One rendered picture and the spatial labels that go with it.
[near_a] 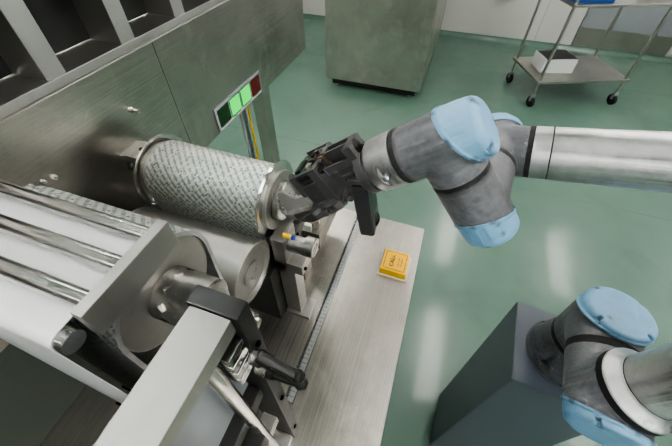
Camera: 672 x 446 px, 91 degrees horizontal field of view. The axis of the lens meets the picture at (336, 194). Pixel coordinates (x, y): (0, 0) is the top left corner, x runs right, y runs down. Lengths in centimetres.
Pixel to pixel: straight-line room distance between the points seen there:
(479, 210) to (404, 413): 141
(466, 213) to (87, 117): 64
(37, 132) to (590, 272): 247
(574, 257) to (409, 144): 216
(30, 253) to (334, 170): 34
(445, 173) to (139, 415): 35
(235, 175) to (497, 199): 41
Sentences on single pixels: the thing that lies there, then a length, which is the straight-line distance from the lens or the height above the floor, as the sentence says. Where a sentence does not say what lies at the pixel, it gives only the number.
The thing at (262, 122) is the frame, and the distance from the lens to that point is 163.
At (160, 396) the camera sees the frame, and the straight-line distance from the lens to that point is 30.
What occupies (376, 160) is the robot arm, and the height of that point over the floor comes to 143.
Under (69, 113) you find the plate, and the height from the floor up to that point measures 140.
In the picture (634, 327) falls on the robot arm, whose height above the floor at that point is 113.
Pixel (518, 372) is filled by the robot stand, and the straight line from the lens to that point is 93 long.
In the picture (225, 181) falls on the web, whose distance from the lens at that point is 61.
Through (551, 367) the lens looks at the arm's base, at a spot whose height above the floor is 94.
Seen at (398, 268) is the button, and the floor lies 92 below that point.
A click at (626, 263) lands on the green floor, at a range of 266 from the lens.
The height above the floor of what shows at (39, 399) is 99.
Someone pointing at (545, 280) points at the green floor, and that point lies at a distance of 230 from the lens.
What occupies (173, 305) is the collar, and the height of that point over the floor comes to 136.
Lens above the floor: 170
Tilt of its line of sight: 46 degrees down
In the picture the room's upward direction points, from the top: straight up
